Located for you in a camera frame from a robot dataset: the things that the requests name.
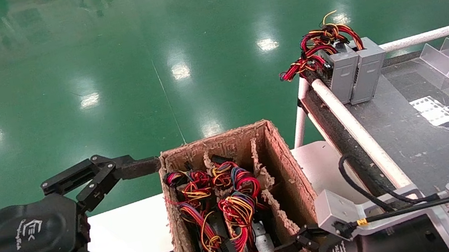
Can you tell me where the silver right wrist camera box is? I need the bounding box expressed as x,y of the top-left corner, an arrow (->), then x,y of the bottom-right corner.
312,174 -> 427,241

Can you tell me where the black camera cable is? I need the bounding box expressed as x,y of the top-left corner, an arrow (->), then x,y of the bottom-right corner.
322,136 -> 449,232

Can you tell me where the black conveyor belt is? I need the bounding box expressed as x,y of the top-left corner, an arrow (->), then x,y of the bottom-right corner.
296,45 -> 449,220

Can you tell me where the brown cardboard box with dividers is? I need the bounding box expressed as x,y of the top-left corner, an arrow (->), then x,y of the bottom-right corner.
152,110 -> 349,252

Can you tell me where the white pipe leg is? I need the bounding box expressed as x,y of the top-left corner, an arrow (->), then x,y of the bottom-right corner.
282,77 -> 319,149

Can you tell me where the long white rail pipe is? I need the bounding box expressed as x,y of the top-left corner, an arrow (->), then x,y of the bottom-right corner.
310,64 -> 423,214

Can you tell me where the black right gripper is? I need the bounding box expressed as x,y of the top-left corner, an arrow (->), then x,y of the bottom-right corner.
270,201 -> 449,252

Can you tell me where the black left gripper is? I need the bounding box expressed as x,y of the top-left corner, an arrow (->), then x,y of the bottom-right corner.
0,144 -> 180,252

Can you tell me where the white cross pipe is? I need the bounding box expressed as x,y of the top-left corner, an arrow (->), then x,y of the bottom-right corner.
377,23 -> 449,54

